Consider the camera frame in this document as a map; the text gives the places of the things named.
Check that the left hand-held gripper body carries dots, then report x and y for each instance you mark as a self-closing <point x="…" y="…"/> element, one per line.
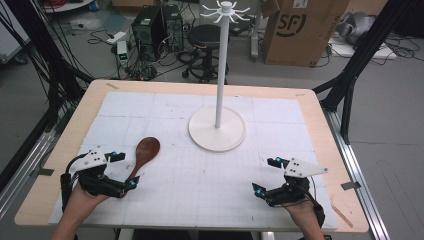
<point x="91" y="160"/>

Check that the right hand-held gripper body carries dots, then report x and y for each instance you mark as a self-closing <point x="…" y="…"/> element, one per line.
<point x="300" y="168"/>

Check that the brown wooden spoon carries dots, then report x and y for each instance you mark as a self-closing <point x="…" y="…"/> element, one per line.
<point x="146" y="150"/>

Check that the white hook stand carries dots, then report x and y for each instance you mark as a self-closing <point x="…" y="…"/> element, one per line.
<point x="220" y="83"/>

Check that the person's left hand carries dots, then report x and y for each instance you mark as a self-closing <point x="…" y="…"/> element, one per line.
<point x="88" y="200"/>

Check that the person's right hand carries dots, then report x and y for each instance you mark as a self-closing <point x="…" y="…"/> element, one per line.
<point x="301" y="210"/>

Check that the white table leg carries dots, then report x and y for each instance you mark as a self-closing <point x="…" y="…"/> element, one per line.
<point x="125" y="235"/>
<point x="267" y="236"/>

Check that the grey tape piece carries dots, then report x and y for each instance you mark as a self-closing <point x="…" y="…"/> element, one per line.
<point x="350" y="185"/>
<point x="43" y="172"/>

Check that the white gridded mat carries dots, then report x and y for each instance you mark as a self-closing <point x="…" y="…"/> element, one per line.
<point x="200" y="186"/>

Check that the brown tape strip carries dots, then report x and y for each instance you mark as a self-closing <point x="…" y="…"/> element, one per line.
<point x="112" y="86"/>

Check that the white device with green display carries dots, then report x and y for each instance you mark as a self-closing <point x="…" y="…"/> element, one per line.
<point x="122" y="51"/>

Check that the white power strip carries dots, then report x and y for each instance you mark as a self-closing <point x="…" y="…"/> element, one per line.
<point x="116" y="37"/>

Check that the white flat board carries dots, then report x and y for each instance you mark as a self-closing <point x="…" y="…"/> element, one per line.
<point x="343" y="50"/>

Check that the large black computer tower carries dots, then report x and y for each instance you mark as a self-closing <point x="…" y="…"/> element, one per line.
<point x="148" y="33"/>

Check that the large cardboard box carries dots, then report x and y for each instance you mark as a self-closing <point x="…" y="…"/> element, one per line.
<point x="300" y="36"/>

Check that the slim black computer tower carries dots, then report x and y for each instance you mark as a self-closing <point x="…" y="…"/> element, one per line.
<point x="173" y="28"/>

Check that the black round stool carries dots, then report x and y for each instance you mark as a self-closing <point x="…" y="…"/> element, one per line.
<point x="204" y="36"/>

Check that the aluminium rail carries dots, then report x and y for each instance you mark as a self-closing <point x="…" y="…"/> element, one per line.
<point x="26" y="170"/>
<point x="353" y="166"/>

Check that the white metal post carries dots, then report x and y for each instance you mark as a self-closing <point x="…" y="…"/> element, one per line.
<point x="255" y="33"/>

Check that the black frame strut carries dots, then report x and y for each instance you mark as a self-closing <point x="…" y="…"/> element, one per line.
<point x="363" y="50"/>

